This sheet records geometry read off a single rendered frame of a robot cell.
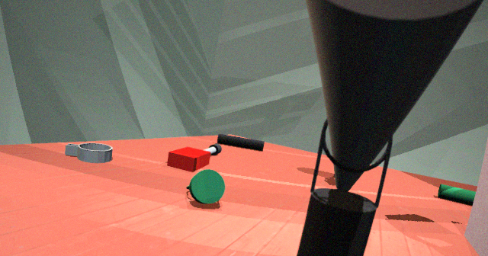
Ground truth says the green cylinder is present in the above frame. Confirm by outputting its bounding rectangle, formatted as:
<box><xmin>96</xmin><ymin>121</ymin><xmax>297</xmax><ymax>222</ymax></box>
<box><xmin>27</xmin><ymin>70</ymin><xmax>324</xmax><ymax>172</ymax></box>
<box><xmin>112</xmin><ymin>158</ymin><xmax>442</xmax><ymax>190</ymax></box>
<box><xmin>438</xmin><ymin>184</ymin><xmax>476</xmax><ymax>206</ymax></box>

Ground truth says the green round disc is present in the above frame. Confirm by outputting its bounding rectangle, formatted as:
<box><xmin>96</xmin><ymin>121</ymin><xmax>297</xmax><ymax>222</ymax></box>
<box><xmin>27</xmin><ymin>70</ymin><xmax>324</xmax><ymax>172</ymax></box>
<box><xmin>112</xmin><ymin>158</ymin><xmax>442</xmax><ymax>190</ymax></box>
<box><xmin>186</xmin><ymin>169</ymin><xmax>226</xmax><ymax>204</ymax></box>

